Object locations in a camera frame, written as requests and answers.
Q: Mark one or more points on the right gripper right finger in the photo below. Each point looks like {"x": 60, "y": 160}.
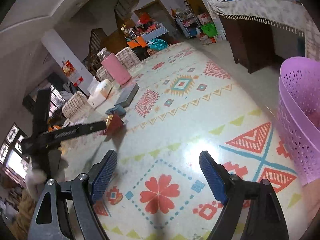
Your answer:
{"x": 265, "y": 219}

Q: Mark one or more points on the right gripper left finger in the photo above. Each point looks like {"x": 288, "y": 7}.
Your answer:
{"x": 50, "y": 219}

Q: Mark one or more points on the left patterned chair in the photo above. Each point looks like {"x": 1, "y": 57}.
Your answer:
{"x": 74, "y": 105}

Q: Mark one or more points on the patterned chair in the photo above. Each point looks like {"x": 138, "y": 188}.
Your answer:
{"x": 74, "y": 105}
{"x": 128, "y": 58}

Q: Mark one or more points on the dark red foil wrapper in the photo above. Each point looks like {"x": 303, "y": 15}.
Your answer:
{"x": 114, "y": 123}

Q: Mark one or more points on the white tissue pack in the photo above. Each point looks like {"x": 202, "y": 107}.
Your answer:
{"x": 99, "y": 91}

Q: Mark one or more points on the dark blue small box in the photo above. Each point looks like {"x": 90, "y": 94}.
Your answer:
{"x": 118, "y": 110}

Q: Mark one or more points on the grey small box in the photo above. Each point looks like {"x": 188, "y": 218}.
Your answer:
{"x": 127, "y": 95}

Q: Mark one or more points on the pink water bottle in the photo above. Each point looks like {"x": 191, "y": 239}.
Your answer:
{"x": 115, "y": 68}

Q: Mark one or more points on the far patterned chair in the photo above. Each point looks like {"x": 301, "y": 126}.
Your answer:
{"x": 128, "y": 58}

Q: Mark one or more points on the patterned tablecloth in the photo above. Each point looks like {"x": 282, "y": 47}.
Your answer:
{"x": 189, "y": 101}

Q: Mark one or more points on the purple plastic waste basket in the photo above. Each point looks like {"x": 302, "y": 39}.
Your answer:
{"x": 297, "y": 110}

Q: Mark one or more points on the lace-covered sideboard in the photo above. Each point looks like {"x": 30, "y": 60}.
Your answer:
{"x": 248, "y": 25}

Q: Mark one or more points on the green bag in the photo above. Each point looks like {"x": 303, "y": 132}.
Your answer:
{"x": 209, "y": 29}

